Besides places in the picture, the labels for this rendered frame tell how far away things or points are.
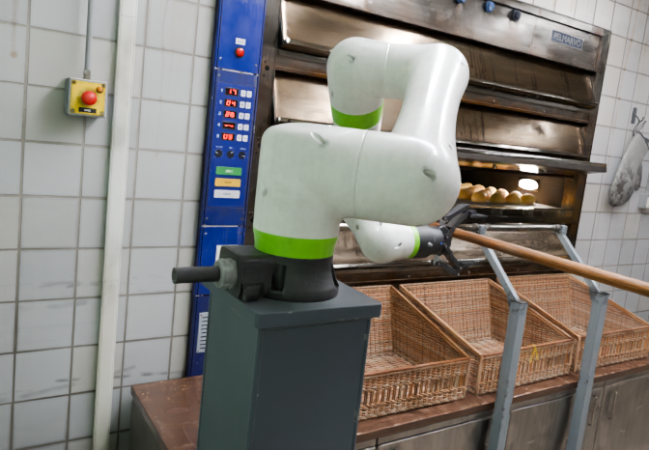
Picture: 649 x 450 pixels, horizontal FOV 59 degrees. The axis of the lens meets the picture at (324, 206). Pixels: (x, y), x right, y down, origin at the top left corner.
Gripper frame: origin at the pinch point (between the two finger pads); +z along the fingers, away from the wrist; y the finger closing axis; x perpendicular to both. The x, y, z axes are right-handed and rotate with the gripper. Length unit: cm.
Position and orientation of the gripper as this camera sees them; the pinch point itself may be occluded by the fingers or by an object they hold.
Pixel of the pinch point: (476, 239)
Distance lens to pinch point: 166.2
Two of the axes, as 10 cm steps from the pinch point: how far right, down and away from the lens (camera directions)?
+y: -1.1, 9.9, 1.3
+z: 8.3, 0.2, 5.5
